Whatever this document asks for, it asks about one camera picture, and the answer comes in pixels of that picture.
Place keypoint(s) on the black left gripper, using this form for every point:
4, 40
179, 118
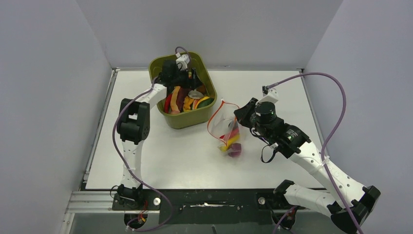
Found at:
192, 83

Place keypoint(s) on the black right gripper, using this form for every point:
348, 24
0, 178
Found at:
242, 114

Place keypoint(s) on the dark purple plum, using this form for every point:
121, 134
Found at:
233, 125

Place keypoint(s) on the clear zip bag orange zipper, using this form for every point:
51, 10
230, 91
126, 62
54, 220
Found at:
219, 121

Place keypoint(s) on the long yellow chili pepper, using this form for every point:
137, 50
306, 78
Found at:
225, 147

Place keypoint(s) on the purple red onion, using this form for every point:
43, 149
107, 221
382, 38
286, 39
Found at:
234, 150

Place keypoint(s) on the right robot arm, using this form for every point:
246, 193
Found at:
347, 202

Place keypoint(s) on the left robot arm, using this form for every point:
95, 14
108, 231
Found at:
132, 126

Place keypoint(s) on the short red chili pepper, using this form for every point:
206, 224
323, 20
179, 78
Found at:
167, 103

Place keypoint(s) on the dark green avocado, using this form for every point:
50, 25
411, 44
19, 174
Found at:
206, 103

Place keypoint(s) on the olive green plastic basket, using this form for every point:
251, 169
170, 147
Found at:
197, 70

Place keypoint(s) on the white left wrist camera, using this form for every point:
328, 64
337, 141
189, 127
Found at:
182, 60

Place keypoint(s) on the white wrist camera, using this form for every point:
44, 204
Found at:
270, 94
182, 60

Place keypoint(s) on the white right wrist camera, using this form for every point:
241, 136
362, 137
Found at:
270, 94

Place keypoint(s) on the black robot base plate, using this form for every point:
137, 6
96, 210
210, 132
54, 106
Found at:
198, 206

